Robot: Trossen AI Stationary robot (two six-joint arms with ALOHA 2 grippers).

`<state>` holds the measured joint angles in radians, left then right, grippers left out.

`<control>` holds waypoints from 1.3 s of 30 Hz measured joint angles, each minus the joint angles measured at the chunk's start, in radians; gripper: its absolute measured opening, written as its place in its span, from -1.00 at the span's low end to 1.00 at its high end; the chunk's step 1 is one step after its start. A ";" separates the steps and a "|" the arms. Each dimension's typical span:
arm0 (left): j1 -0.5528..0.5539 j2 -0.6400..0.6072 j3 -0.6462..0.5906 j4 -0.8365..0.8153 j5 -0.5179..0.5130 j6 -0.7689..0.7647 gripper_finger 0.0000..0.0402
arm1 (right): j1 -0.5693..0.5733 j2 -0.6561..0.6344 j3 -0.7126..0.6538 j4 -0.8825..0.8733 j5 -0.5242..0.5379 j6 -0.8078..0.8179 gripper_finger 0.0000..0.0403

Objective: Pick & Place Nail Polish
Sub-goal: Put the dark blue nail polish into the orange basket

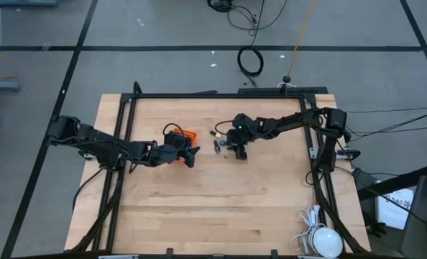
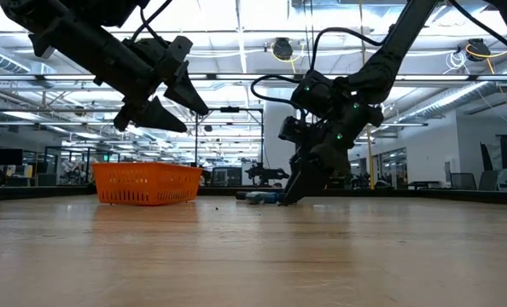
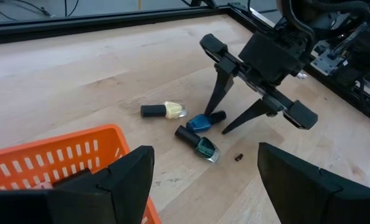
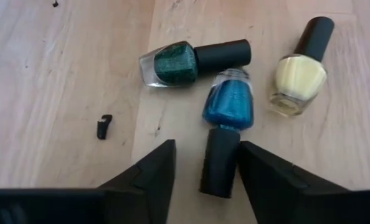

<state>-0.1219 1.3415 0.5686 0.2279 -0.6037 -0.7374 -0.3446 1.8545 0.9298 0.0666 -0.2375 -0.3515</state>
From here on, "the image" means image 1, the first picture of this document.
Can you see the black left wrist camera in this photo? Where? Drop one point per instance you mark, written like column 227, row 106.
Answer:
column 174, row 138

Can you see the grey office chair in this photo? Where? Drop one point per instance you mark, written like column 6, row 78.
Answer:
column 423, row 216

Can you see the grey power adapter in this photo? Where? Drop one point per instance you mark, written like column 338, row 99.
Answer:
column 306, row 245

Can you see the dark green glitter nail polish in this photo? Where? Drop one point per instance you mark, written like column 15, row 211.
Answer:
column 217, row 147

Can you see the black equipment stand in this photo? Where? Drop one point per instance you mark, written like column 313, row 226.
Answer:
column 397, row 181

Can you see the black metal table frame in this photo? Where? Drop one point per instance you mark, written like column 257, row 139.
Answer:
column 217, row 96

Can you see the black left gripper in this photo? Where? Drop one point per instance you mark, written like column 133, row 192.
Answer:
column 166, row 154

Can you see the pale yellow nail polish bottle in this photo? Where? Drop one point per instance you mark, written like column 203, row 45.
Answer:
column 218, row 135

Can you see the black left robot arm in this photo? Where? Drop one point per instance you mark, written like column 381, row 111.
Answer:
column 105, row 144

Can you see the white printed paper sign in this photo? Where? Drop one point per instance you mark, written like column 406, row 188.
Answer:
column 393, row 216

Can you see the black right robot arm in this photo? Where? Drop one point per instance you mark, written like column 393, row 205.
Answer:
column 292, row 120

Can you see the white dome lamp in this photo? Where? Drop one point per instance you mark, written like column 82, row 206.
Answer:
column 328, row 242

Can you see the grey metal floor beam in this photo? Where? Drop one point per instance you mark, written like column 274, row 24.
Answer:
column 26, row 3
column 1, row 85

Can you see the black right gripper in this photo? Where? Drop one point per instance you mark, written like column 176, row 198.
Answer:
column 244, row 129

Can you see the orange plastic slotted basket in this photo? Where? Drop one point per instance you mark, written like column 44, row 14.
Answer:
column 192, row 135

